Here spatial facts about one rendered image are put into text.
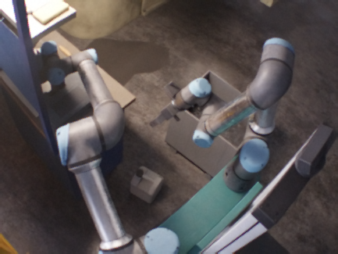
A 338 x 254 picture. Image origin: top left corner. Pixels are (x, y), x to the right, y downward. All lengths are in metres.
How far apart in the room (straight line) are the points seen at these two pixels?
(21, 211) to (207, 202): 1.60
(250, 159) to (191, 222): 0.34
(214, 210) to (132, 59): 2.14
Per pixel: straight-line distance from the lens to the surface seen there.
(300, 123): 3.33
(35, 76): 1.18
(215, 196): 1.44
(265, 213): 0.71
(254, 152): 1.32
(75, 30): 3.48
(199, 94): 1.31
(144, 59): 3.28
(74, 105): 1.52
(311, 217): 2.95
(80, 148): 1.02
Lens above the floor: 2.40
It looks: 58 degrees down
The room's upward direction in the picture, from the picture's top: 13 degrees clockwise
